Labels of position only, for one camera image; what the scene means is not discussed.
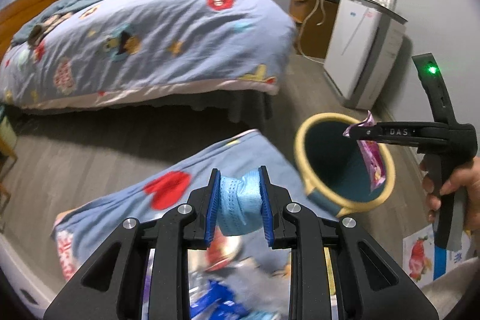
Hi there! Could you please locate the purple snack wrapper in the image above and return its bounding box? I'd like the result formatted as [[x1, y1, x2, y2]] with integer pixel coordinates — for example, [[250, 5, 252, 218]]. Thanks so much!
[[343, 110, 386, 192]]

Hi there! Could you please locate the teal yellow-rimmed trash bin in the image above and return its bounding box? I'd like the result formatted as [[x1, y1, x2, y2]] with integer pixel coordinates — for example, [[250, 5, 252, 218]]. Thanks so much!
[[294, 113, 395, 218]]

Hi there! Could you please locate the right human hand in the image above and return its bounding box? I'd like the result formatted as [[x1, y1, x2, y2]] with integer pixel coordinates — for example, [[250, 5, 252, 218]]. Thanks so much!
[[419, 157, 480, 232]]

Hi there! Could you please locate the blue plastic package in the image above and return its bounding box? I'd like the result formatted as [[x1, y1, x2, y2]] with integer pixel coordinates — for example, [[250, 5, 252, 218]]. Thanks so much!
[[190, 280, 250, 319]]

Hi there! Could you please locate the strawberry printed carton box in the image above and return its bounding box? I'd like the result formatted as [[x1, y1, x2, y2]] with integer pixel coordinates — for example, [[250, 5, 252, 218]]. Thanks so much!
[[402, 226, 475, 288]]

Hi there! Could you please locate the white grey air purifier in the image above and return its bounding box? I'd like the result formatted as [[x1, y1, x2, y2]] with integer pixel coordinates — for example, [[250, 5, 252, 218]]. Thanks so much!
[[324, 0, 407, 110]]

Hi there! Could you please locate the blue cartoon pillow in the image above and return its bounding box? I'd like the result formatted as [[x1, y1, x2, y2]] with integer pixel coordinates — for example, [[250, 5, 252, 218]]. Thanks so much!
[[50, 128, 339, 320]]

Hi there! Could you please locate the blue cartoon quilt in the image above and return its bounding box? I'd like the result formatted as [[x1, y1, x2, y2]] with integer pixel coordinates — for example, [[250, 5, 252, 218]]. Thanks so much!
[[1, 0, 296, 110]]

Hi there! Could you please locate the wooden side cabinet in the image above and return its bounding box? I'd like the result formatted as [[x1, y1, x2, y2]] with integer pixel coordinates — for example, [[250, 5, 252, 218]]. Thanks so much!
[[289, 0, 338, 59]]

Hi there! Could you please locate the wooden bed headboard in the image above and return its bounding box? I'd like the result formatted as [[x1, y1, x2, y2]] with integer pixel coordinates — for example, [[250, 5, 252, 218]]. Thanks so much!
[[0, 0, 58, 58]]

